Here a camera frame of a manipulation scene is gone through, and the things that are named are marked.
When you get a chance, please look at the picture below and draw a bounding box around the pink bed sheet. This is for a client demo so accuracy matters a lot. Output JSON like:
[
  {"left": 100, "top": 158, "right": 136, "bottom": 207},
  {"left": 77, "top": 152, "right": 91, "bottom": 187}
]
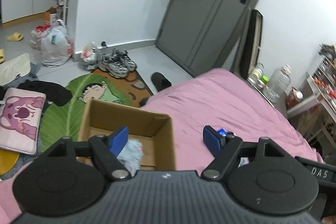
[{"left": 0, "top": 68, "right": 325, "bottom": 224}]

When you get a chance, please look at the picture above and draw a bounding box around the clear plastic water jug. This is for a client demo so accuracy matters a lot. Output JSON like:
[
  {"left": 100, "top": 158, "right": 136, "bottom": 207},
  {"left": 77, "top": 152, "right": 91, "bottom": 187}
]
[{"left": 262, "top": 65, "right": 292, "bottom": 103}]

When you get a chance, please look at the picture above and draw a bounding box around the blue tissue pack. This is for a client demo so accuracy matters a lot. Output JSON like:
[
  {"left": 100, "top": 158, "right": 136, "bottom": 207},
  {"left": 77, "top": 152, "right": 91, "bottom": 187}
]
[{"left": 217, "top": 128, "right": 235, "bottom": 138}]

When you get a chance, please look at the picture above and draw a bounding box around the yellow slipper near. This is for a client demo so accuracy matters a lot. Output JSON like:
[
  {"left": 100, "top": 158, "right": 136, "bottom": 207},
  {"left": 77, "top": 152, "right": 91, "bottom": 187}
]
[{"left": 0, "top": 49, "right": 5, "bottom": 64}]

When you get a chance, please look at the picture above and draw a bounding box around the green leaf cartoon rug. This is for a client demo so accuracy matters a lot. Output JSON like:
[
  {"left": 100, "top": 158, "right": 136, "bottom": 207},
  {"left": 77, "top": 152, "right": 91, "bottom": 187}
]
[{"left": 39, "top": 73, "right": 130, "bottom": 152}]

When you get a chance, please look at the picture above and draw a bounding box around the small clear plastic bag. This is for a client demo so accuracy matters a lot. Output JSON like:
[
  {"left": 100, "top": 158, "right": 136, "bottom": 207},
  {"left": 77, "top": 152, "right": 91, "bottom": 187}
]
[{"left": 79, "top": 42, "right": 101, "bottom": 71}]

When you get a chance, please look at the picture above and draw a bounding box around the black clothing on floor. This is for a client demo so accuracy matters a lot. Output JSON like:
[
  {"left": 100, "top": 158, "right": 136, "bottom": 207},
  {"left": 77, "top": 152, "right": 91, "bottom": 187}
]
[{"left": 18, "top": 80, "right": 72, "bottom": 106}]

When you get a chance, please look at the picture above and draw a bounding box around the grey sneaker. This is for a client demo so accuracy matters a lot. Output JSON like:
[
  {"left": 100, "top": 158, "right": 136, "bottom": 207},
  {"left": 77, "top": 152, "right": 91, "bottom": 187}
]
[
  {"left": 98, "top": 54, "right": 129, "bottom": 79},
  {"left": 112, "top": 48, "right": 137, "bottom": 72}
]

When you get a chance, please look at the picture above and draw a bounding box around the large white plastic bag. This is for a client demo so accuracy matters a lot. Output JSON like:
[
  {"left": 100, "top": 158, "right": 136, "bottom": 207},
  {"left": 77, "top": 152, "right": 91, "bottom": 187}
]
[{"left": 41, "top": 19, "right": 73, "bottom": 67}]

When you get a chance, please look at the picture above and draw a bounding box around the black framed board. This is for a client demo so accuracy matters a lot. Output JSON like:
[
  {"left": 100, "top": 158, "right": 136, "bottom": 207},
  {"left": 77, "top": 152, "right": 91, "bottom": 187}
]
[{"left": 239, "top": 9, "right": 263, "bottom": 80}]

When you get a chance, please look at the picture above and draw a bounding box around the right grey sneaker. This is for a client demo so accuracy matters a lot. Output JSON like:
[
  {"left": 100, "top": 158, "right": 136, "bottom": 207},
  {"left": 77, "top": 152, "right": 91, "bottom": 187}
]
[{"left": 112, "top": 48, "right": 137, "bottom": 72}]

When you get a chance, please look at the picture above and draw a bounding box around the yellow slipper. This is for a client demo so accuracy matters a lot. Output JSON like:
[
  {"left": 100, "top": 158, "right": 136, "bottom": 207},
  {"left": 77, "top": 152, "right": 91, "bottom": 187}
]
[
  {"left": 0, "top": 49, "right": 5, "bottom": 64},
  {"left": 7, "top": 32, "right": 24, "bottom": 42}
]

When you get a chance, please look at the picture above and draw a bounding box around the left grey sneaker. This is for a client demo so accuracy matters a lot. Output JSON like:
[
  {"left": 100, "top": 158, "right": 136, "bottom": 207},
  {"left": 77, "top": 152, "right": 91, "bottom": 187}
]
[{"left": 98, "top": 54, "right": 129, "bottom": 79}]

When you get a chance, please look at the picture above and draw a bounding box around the brown orange doormat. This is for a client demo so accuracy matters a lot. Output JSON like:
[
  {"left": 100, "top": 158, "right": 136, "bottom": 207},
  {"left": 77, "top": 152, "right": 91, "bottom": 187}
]
[{"left": 93, "top": 69, "right": 153, "bottom": 107}]

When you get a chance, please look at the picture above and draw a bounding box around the white shelf unit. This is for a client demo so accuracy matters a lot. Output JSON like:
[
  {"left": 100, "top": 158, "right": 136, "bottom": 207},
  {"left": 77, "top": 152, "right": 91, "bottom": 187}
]
[{"left": 287, "top": 55, "right": 335, "bottom": 148}]

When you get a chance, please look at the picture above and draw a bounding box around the brown cardboard box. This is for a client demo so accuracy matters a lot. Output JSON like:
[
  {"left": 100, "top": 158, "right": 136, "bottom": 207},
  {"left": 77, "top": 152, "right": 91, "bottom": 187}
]
[{"left": 77, "top": 100, "right": 176, "bottom": 170}]

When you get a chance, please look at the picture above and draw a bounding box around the yellow slipper far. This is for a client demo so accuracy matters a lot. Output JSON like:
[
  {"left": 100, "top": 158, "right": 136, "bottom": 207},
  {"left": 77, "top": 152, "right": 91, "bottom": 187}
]
[{"left": 7, "top": 32, "right": 24, "bottom": 42}]

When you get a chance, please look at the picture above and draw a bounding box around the pink bear cushion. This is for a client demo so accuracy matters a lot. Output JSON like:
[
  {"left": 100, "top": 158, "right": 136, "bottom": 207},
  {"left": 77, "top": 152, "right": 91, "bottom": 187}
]
[{"left": 0, "top": 88, "right": 46, "bottom": 156}]

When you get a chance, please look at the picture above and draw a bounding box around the black slipper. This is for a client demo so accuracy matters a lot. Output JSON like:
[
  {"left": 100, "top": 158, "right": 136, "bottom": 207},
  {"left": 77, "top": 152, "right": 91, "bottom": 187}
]
[{"left": 151, "top": 72, "right": 172, "bottom": 92}]

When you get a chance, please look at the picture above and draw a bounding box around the grey door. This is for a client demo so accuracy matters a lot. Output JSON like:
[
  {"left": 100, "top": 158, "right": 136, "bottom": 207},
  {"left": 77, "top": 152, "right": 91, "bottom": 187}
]
[{"left": 156, "top": 0, "right": 257, "bottom": 76}]

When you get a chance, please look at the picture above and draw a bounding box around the cream floor mat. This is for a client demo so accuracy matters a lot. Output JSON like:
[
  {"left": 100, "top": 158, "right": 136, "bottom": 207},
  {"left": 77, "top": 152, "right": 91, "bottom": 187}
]
[{"left": 0, "top": 53, "right": 31, "bottom": 86}]

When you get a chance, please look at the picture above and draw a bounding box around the grey fluffy plush toy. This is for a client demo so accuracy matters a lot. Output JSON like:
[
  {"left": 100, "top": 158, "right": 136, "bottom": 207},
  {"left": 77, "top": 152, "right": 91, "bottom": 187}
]
[{"left": 117, "top": 139, "right": 143, "bottom": 177}]

